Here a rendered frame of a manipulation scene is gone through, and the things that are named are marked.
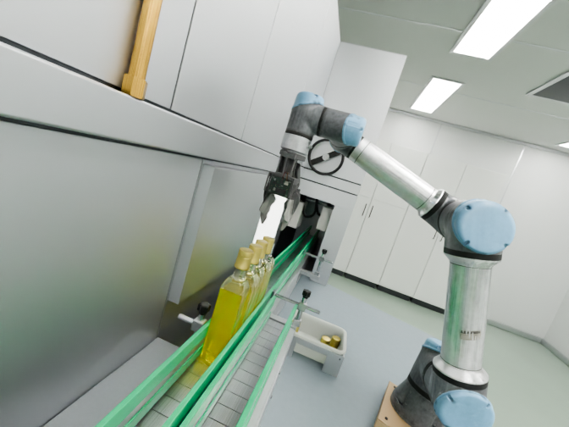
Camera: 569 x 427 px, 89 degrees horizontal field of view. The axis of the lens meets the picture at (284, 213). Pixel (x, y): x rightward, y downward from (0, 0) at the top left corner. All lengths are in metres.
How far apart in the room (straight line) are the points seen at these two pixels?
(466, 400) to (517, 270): 4.88
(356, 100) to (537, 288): 4.65
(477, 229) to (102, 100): 0.70
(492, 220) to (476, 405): 0.40
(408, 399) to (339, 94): 1.48
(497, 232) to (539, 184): 4.87
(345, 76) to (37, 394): 1.76
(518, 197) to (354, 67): 4.09
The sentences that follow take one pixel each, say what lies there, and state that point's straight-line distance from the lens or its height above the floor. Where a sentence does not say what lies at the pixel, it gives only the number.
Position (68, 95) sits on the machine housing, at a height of 1.37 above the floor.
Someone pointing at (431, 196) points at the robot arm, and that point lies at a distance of 0.88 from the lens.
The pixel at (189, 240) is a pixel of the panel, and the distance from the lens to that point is 0.71.
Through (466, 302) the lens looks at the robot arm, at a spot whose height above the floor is 1.20.
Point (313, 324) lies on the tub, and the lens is 1.22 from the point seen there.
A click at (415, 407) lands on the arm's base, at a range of 1.03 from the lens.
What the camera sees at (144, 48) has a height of 1.46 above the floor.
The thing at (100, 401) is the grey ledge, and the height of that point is 0.88.
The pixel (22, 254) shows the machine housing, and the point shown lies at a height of 1.18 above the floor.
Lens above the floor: 1.37
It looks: 9 degrees down
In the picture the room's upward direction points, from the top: 17 degrees clockwise
